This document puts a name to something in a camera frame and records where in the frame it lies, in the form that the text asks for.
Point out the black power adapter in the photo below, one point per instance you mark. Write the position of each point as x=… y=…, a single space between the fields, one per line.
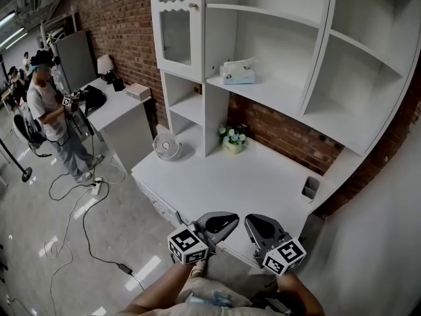
x=126 y=268

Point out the person's left forearm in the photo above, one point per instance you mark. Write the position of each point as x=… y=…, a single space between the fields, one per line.
x=158 y=288

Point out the small black box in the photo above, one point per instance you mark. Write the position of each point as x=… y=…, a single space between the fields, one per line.
x=118 y=84

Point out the white side cabinet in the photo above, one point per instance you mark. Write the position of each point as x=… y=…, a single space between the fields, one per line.
x=123 y=127

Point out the white power strip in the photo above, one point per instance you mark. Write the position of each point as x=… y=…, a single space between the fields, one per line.
x=96 y=186

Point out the black bag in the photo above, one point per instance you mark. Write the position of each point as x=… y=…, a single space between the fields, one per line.
x=94 y=96

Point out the small white fan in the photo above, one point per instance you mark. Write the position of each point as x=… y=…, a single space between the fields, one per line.
x=166 y=146

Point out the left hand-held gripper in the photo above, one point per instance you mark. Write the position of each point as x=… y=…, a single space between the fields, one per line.
x=189 y=245

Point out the black stanchion pole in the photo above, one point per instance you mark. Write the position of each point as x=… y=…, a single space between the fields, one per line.
x=25 y=173

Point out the white pack of tissues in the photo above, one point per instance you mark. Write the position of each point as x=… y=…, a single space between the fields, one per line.
x=238 y=72

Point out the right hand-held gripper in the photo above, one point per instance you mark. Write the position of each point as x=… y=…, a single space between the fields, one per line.
x=283 y=253

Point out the beige flat box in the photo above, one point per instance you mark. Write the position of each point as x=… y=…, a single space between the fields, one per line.
x=138 y=91

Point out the ribbed glass cabinet door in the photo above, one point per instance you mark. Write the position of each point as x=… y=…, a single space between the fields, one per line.
x=176 y=31

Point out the ceiling light tube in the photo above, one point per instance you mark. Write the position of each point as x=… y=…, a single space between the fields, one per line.
x=7 y=19
x=15 y=37

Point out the brass door knob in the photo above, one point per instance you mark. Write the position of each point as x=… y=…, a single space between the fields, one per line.
x=193 y=5

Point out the white pot of flowers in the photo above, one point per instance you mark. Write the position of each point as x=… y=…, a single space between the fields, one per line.
x=233 y=140

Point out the grey partition panel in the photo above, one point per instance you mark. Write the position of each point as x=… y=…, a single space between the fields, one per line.
x=75 y=61

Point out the white table lamp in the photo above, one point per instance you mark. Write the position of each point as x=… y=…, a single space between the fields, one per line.
x=105 y=65

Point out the grey pen holder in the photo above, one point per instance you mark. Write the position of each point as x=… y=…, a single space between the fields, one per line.
x=310 y=188

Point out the person's light patterned clothing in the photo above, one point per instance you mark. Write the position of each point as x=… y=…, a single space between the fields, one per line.
x=210 y=291

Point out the white desk with drawers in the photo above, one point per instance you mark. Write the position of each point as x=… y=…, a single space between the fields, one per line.
x=237 y=183

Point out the white shelf unit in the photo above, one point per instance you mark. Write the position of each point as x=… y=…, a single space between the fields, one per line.
x=279 y=28

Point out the person's right forearm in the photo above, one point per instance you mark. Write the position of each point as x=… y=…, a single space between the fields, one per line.
x=299 y=295

